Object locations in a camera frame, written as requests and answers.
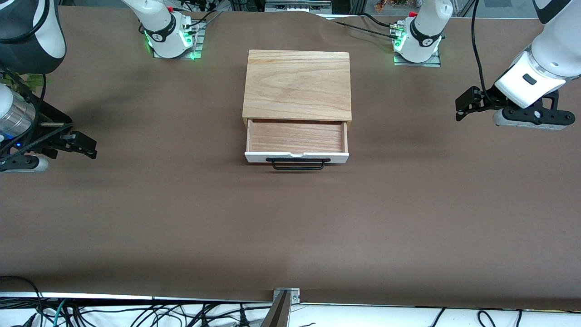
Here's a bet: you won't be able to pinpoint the black cylindrical vase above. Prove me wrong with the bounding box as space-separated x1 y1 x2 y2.
25 97 73 137

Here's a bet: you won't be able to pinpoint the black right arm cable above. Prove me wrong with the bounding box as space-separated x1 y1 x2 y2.
0 73 47 156

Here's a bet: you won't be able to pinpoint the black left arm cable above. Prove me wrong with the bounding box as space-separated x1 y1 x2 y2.
470 0 496 101

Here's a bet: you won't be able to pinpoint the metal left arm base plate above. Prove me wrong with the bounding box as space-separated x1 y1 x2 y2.
393 50 442 68

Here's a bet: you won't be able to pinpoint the teal cable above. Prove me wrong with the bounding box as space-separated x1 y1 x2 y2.
51 299 69 327

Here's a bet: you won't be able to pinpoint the grey metal rack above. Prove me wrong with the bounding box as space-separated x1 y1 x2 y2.
265 0 332 14

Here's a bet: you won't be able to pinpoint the orange dried foliage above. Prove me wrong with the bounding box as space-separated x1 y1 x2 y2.
374 0 410 12

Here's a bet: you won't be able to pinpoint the grey metal bracket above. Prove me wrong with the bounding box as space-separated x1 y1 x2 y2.
273 287 301 304

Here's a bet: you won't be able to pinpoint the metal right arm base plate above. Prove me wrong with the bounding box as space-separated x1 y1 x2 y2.
152 20 206 60

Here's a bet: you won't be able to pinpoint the thick black table cable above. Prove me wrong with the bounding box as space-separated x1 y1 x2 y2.
335 20 402 37

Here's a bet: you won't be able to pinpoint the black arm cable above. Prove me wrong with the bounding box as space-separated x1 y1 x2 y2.
470 0 496 101
0 73 47 156

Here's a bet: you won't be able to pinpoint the white-fronted drawer with black handle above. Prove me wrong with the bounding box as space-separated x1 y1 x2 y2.
244 119 350 171

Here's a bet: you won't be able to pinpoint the black looped cable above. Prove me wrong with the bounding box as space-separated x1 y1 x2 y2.
0 275 45 327

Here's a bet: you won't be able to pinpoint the dark tapered metal post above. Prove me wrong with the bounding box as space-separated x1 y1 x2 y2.
261 291 291 327

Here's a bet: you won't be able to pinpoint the tangled black cables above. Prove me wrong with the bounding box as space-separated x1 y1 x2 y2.
43 300 273 327

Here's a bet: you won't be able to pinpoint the light wooden cabinet box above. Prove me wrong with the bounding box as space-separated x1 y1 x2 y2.
242 49 353 129

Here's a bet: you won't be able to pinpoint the brown table cover cloth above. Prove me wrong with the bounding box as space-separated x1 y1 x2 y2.
0 5 581 312

